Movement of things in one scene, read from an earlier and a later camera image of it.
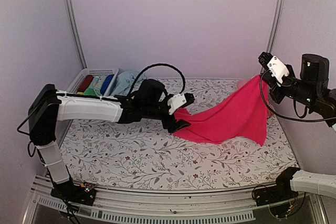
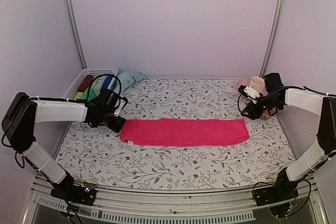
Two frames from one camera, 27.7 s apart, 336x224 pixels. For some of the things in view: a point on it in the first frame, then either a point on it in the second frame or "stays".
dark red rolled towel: (85, 83) stays
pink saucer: (241, 83) stays
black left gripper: (177, 126) → (117, 126)
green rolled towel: (90, 91) stays
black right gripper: (276, 96) → (252, 109)
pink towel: (242, 116) → (179, 132)
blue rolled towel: (105, 83) stays
